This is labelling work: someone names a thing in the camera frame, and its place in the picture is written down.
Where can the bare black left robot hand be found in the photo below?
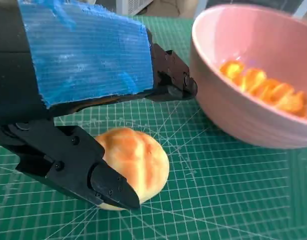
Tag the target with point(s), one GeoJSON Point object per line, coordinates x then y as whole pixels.
{"type": "Point", "coordinates": [88, 57]}

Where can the toy bread roll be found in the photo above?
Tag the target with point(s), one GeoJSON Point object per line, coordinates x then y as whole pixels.
{"type": "Point", "coordinates": [141, 160]}
{"type": "Point", "coordinates": [268, 87]}

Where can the pink bowl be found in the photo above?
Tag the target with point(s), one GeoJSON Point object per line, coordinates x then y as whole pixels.
{"type": "Point", "coordinates": [243, 120]}

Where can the small white vented appliance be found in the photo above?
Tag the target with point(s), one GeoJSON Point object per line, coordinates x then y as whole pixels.
{"type": "Point", "coordinates": [131, 7]}

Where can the green cutting mat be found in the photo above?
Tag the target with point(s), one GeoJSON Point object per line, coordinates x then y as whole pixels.
{"type": "Point", "coordinates": [218, 195]}

